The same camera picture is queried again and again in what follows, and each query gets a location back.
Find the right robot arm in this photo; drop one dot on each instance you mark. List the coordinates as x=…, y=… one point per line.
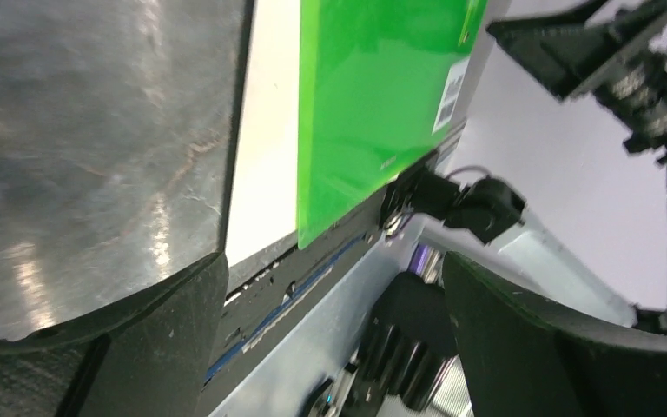
x=499, y=217

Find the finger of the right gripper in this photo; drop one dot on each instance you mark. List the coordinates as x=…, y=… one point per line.
x=570, y=57

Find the green plastic folder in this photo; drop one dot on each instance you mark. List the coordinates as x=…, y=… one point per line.
x=379, y=84

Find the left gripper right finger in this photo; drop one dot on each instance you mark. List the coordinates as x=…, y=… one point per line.
x=526, y=355

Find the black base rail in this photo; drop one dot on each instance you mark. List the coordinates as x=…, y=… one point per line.
x=259, y=315

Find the black office chair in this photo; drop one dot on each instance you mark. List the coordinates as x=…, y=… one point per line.
x=406, y=349

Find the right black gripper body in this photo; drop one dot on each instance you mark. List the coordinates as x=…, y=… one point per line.
x=636, y=94

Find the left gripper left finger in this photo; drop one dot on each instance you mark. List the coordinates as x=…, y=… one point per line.
x=146, y=355

